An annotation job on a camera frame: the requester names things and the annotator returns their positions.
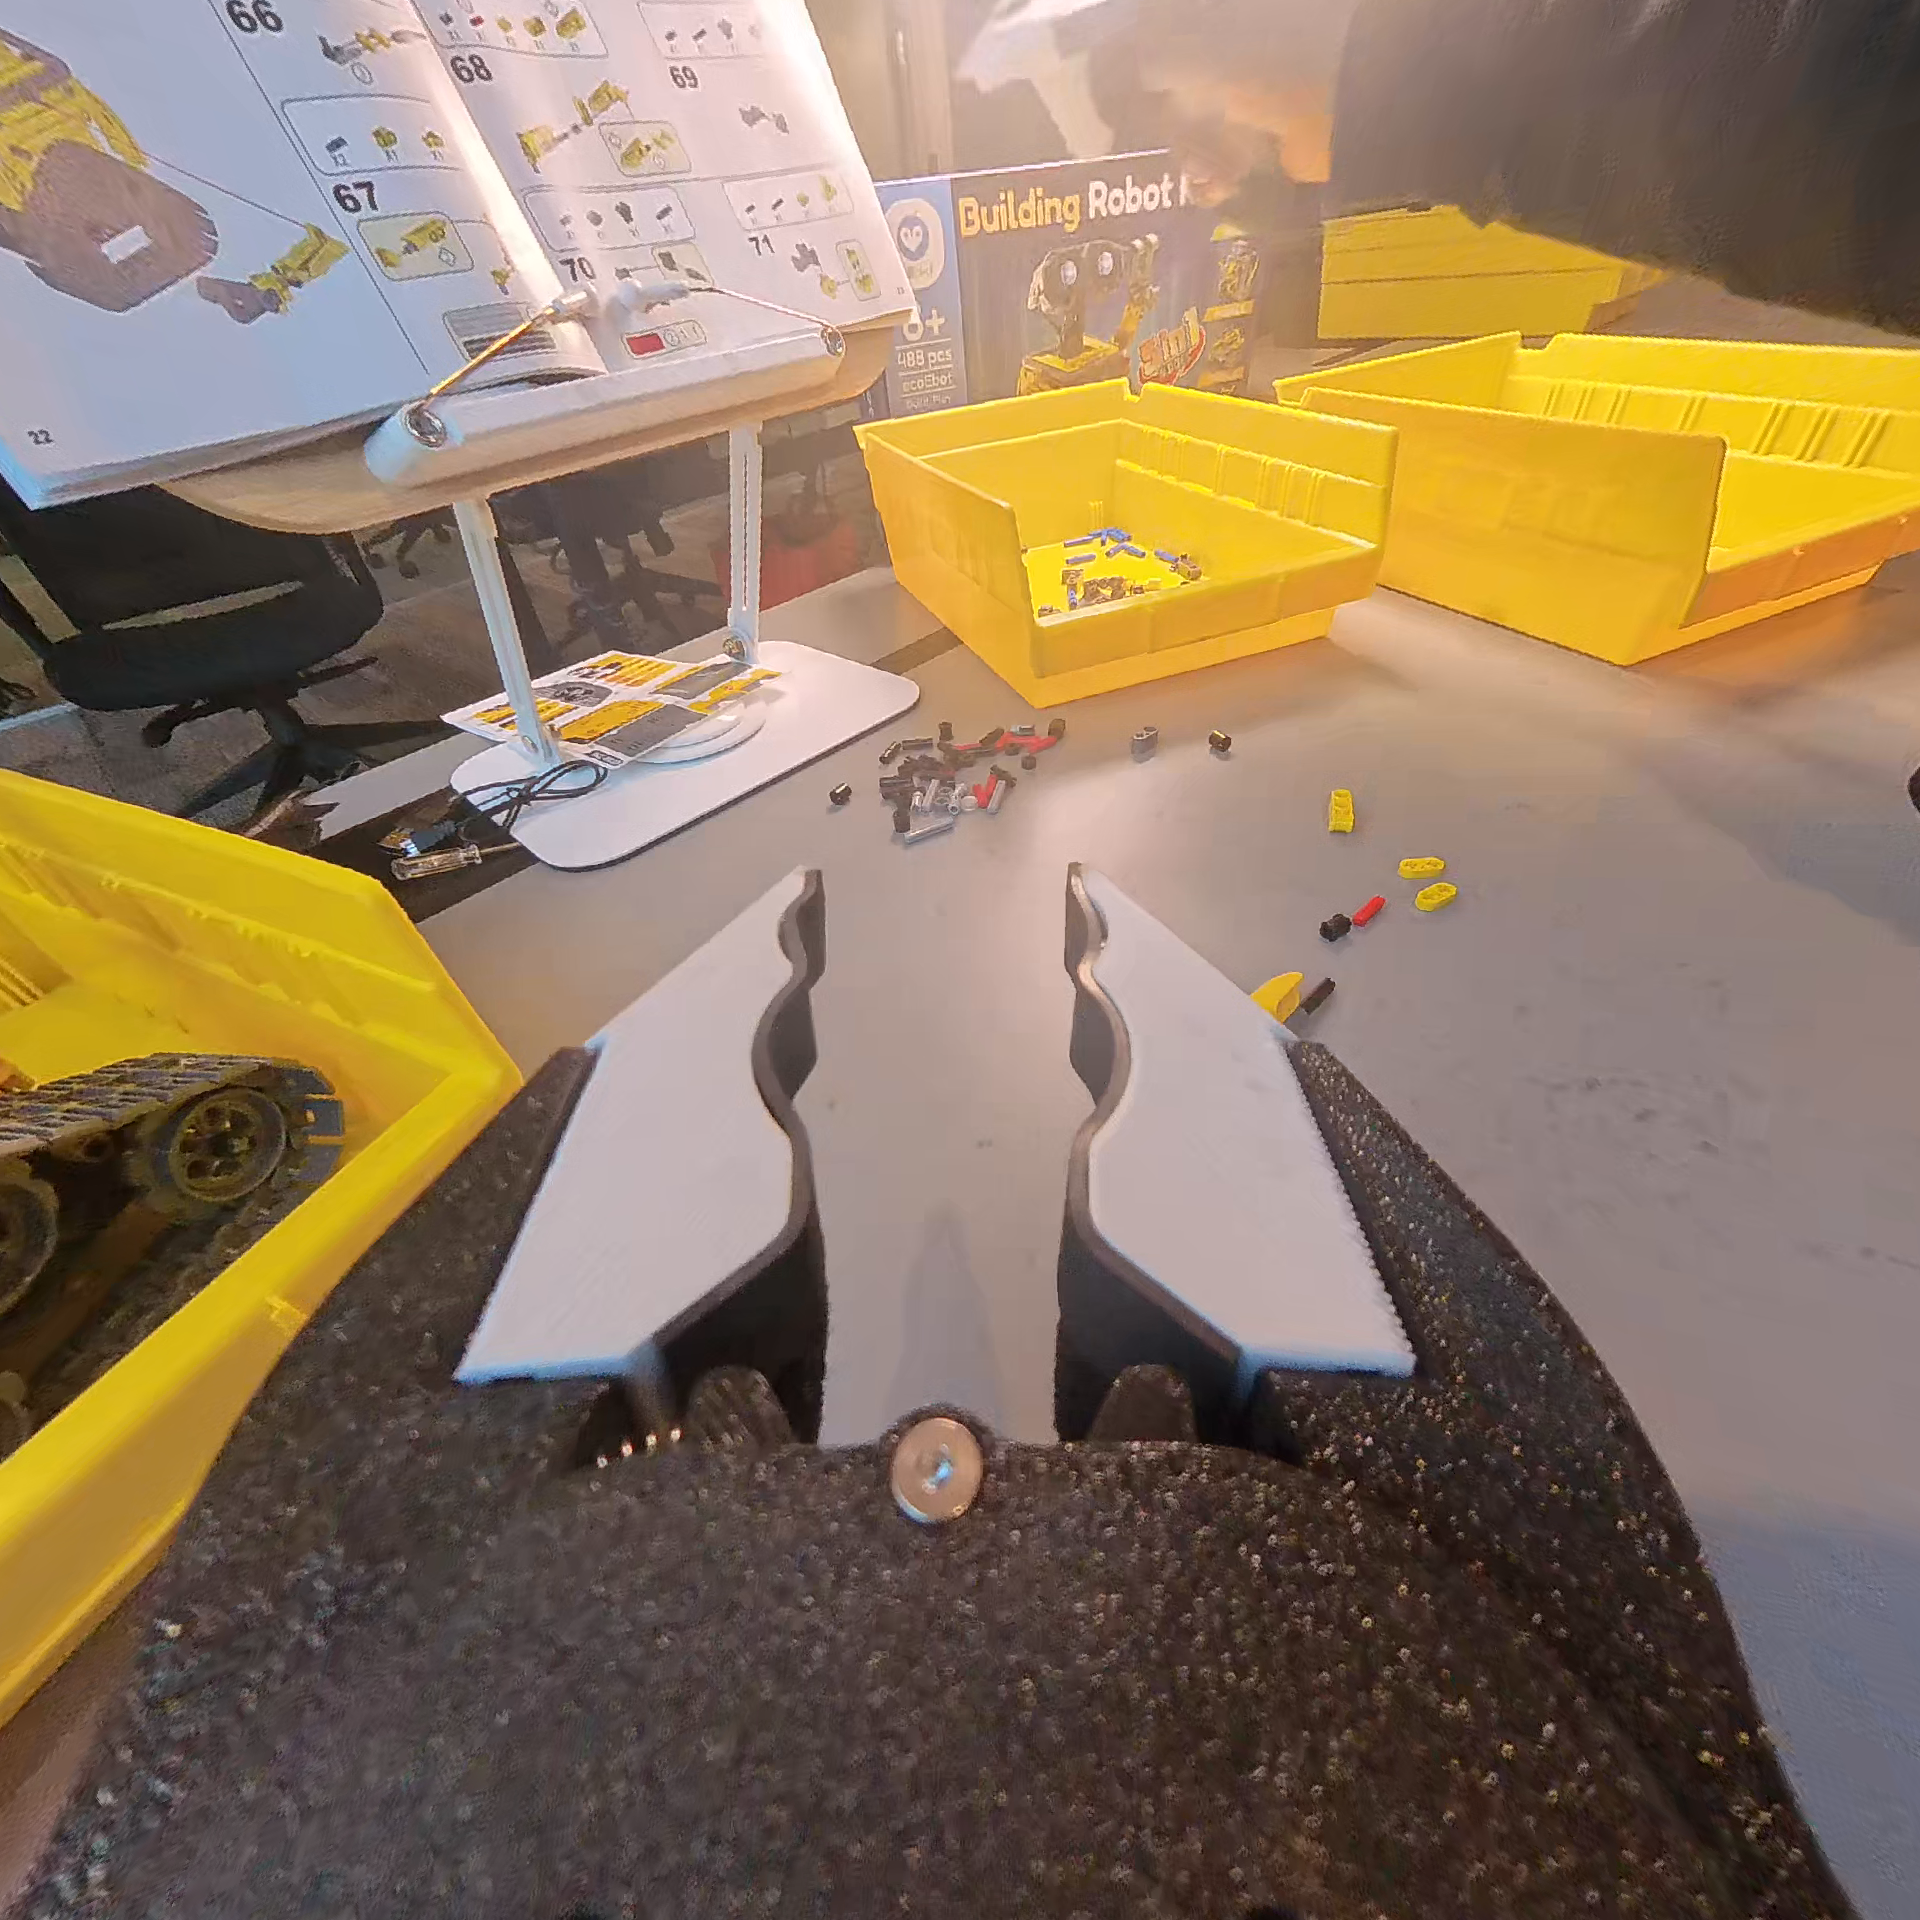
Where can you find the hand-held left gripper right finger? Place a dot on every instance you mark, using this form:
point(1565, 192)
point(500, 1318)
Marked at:
point(1244, 1200)

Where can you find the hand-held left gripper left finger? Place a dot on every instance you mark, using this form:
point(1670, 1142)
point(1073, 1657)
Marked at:
point(644, 1200)

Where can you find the yellow brick arm with axle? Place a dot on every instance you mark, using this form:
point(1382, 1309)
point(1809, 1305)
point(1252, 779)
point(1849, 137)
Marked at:
point(1274, 992)

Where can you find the person's right forearm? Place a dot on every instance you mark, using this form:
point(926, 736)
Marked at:
point(1650, 120)

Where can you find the grey desk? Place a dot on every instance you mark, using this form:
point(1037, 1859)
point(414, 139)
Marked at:
point(1575, 1125)

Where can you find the person's right hand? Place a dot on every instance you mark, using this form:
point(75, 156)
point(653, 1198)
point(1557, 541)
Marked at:
point(1260, 128)

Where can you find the yellow tracked brick robot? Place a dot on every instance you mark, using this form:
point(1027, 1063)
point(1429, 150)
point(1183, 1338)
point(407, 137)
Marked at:
point(225, 1148)

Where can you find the yellow black sticker sheet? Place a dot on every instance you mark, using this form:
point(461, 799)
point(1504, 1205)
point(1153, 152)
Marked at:
point(630, 713)

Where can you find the white book stand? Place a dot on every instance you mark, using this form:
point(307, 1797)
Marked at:
point(811, 721)

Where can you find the pile of black red pieces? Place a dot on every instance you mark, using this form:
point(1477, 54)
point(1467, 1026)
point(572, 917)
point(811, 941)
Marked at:
point(945, 781)

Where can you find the heap of blue tan pieces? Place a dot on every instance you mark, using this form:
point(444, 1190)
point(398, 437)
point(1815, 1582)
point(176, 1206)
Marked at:
point(1111, 579)

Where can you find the red crate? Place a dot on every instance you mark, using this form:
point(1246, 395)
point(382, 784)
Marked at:
point(825, 532)

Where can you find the large black office chair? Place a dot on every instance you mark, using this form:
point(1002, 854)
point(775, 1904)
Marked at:
point(194, 614)

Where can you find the blue robot kit box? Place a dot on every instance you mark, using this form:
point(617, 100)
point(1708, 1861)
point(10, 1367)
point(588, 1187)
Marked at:
point(990, 300)

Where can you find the open building instruction booklet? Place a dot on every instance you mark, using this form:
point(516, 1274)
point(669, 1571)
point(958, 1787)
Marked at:
point(301, 300)

